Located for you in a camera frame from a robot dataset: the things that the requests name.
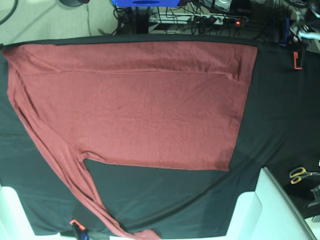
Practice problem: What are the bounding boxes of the white table frame right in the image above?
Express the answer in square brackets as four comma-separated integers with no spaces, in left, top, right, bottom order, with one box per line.
[224,167,318,240]

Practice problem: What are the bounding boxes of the blue clamp at right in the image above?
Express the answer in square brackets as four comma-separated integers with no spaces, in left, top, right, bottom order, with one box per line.
[278,17,290,47]

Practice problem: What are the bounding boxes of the black stand post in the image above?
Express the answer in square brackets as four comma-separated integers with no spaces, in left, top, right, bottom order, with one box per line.
[135,7,152,34]

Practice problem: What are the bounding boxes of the yellow-handled scissors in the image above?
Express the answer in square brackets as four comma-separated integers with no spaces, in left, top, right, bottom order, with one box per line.
[289,167,320,185]

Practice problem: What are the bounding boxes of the red long-sleeve shirt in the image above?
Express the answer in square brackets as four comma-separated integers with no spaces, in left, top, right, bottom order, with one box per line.
[3,41,258,240]

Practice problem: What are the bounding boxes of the black table cloth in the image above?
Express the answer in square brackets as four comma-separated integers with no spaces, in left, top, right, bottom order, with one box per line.
[0,35,320,239]

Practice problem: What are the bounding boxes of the blue clamp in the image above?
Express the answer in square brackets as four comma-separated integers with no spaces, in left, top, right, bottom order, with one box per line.
[69,219,93,240]
[278,17,290,47]

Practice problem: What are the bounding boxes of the blue plastic box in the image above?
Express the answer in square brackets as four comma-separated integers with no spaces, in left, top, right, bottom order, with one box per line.
[111,0,180,8]

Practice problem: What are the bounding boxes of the blue clamp at bottom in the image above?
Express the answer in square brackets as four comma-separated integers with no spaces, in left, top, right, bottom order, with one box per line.
[69,219,93,240]

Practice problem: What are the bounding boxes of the white power strip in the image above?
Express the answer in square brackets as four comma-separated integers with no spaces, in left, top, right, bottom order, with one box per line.
[148,12,247,26]

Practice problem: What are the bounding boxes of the red and black clamp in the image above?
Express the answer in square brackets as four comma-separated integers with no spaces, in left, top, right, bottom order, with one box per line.
[293,50,304,70]

